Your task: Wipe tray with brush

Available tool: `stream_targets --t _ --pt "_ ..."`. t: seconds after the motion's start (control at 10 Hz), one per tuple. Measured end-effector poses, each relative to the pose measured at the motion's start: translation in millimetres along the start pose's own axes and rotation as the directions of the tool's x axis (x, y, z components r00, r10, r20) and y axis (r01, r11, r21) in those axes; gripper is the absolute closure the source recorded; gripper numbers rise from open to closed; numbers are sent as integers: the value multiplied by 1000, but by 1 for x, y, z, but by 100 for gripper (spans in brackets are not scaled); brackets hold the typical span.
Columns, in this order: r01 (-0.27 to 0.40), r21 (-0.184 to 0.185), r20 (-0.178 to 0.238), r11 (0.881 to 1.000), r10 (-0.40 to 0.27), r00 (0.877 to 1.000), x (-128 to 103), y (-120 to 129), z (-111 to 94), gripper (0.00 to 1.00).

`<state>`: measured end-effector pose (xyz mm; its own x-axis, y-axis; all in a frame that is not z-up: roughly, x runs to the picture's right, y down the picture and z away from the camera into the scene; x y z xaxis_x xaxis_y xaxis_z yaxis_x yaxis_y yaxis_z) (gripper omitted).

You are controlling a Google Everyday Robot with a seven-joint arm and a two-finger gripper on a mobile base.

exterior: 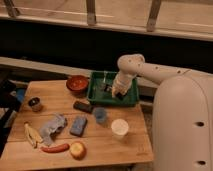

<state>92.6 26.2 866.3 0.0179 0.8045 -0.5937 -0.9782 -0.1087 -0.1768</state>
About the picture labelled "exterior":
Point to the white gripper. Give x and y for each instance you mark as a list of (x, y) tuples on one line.
[(122, 83)]

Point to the clear handled brush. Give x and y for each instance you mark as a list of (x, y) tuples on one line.
[(104, 86)]

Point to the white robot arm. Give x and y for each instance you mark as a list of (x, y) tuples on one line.
[(182, 125)]

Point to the green plastic tray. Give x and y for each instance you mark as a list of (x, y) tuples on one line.
[(98, 97)]

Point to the blue translucent cup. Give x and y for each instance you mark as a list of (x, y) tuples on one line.
[(100, 114)]

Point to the black rectangular remote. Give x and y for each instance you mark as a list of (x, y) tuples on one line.
[(83, 106)]

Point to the red bowl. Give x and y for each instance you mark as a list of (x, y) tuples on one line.
[(77, 83)]

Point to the white paper cup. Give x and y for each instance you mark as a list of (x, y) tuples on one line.
[(119, 128)]

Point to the blue sponge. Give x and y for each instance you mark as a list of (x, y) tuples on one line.
[(78, 126)]

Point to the grey crumpled cloth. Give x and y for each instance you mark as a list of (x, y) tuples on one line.
[(52, 126)]

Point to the wooden table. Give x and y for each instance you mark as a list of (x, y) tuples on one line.
[(102, 147)]

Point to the yellow red apple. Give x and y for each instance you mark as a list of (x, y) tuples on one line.
[(77, 150)]

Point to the red sausage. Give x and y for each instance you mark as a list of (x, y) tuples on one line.
[(56, 149)]

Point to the small dark cup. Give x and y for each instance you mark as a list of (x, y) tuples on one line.
[(35, 104)]

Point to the black chair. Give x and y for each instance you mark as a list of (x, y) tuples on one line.
[(7, 100)]

